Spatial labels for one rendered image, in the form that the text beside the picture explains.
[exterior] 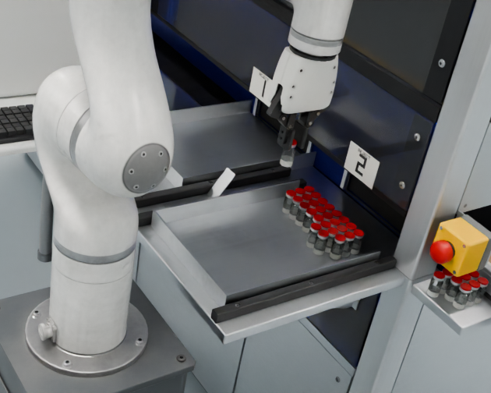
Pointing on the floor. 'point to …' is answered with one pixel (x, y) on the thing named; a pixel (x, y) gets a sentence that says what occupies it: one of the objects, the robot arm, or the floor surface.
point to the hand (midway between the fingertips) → (292, 135)
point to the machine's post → (438, 189)
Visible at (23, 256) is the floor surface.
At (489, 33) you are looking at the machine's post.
